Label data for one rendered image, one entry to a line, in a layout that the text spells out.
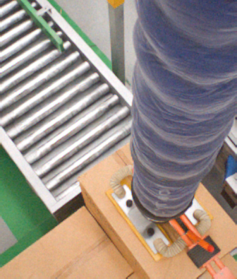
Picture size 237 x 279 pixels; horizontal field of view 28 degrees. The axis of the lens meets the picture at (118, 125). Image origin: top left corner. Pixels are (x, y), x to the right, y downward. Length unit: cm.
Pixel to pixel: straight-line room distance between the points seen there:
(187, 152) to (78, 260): 134
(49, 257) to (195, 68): 172
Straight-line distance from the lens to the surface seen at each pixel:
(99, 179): 195
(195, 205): 190
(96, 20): 351
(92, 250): 229
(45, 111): 254
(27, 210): 294
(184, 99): 80
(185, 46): 69
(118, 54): 273
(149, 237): 186
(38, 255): 232
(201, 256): 174
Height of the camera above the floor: 279
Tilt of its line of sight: 66 degrees down
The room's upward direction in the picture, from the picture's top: 3 degrees counter-clockwise
